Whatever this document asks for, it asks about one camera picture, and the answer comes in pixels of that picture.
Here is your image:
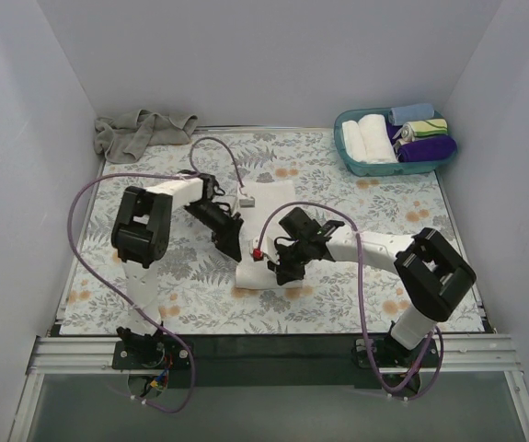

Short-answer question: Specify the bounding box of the white towel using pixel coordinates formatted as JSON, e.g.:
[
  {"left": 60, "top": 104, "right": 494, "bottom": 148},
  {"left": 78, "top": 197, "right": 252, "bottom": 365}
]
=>
[
  {"left": 341, "top": 120, "right": 367, "bottom": 163},
  {"left": 358, "top": 114, "right": 397, "bottom": 164},
  {"left": 235, "top": 180, "right": 309, "bottom": 291}
]

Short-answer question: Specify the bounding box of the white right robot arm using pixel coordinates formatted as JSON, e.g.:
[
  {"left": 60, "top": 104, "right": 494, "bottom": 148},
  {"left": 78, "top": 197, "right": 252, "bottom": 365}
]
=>
[{"left": 252, "top": 207, "right": 477, "bottom": 366}]

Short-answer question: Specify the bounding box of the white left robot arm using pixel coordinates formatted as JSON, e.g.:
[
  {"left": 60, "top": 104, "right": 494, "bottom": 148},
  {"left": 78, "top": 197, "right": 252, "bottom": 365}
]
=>
[{"left": 111, "top": 170, "right": 244, "bottom": 368}]

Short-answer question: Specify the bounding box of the floral patterned table mat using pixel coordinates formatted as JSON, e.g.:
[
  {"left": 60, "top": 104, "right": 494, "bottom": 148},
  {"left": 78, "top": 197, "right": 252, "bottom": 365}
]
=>
[{"left": 56, "top": 130, "right": 486, "bottom": 336}]

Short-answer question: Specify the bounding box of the crumpled grey towel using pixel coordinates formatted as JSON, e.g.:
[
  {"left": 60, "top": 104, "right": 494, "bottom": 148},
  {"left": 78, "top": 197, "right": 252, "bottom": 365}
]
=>
[{"left": 93, "top": 109, "right": 199, "bottom": 164}]

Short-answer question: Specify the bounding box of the teal plastic basket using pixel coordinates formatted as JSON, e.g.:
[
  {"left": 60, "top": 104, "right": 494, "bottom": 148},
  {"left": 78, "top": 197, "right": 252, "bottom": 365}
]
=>
[{"left": 334, "top": 108, "right": 458, "bottom": 177}]

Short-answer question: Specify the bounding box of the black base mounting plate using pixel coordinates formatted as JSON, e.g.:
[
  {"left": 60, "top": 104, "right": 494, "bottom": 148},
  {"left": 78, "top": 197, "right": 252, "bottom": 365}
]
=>
[{"left": 111, "top": 333, "right": 439, "bottom": 389}]

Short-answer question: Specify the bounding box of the rolled green striped towel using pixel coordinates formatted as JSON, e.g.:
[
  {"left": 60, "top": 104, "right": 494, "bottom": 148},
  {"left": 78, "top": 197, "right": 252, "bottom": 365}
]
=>
[{"left": 394, "top": 118, "right": 448, "bottom": 142}]

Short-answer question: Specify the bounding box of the rolled light blue towel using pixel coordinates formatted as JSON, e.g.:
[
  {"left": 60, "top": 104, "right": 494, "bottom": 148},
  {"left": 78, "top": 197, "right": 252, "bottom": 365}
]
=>
[{"left": 387, "top": 103, "right": 435, "bottom": 126}]

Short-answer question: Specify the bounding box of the rolled purple towel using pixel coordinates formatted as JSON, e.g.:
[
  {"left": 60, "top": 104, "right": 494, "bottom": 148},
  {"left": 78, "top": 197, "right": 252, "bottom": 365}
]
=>
[{"left": 386, "top": 124, "right": 457, "bottom": 163}]

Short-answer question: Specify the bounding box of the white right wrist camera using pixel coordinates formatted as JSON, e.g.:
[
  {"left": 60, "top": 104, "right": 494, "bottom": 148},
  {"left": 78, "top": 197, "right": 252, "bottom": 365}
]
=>
[{"left": 247, "top": 236, "right": 278, "bottom": 262}]

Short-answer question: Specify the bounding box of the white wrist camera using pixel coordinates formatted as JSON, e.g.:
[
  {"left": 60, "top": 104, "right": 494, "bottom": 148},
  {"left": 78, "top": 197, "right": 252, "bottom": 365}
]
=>
[
  {"left": 235, "top": 186, "right": 256, "bottom": 209},
  {"left": 247, "top": 236, "right": 278, "bottom": 262}
]

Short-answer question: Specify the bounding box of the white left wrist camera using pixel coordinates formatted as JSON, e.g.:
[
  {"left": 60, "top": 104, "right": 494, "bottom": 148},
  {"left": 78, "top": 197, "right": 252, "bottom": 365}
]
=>
[{"left": 235, "top": 186, "right": 256, "bottom": 209}]

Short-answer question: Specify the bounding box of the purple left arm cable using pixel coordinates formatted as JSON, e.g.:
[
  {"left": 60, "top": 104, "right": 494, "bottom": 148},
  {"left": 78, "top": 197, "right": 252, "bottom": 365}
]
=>
[{"left": 66, "top": 136, "right": 247, "bottom": 413}]

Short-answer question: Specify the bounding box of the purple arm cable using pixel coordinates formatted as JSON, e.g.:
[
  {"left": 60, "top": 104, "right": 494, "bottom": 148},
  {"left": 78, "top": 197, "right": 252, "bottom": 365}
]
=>
[
  {"left": 254, "top": 201, "right": 444, "bottom": 402},
  {"left": 66, "top": 136, "right": 247, "bottom": 413}
]

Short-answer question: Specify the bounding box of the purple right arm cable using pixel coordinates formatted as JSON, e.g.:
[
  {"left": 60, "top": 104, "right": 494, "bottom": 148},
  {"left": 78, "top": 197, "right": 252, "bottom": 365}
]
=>
[{"left": 254, "top": 201, "right": 444, "bottom": 402}]

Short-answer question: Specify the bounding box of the aluminium frame rail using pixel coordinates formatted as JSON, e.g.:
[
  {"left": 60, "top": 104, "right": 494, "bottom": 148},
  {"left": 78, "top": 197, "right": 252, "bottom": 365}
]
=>
[{"left": 10, "top": 333, "right": 529, "bottom": 441}]

